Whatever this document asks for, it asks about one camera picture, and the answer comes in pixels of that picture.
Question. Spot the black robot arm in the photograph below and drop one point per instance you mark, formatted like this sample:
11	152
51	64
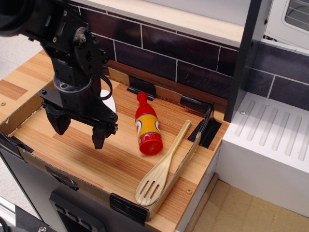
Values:
76	58

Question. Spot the wooden slotted spatula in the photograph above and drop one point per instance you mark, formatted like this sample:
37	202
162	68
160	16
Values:
153	184

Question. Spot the white appliance with grille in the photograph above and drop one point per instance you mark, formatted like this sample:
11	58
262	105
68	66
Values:
288	22

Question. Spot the red hot sauce bottle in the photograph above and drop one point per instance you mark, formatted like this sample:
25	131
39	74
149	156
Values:
148	129

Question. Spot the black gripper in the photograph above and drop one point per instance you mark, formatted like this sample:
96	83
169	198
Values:
84	106

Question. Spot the dark vertical post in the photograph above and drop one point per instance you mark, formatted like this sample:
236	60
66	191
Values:
253	32

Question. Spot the yellow handled toy knife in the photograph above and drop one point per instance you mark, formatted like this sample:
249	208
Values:
110	103

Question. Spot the wooden shelf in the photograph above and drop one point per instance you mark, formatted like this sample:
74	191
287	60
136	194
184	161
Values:
189	23

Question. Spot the cardboard fence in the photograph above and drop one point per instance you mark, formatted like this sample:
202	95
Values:
68	164

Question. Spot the black oven control panel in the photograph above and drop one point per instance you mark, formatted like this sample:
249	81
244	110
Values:
73	218

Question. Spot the white ridged sink drainboard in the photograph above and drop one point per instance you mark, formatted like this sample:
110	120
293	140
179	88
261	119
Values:
265	152

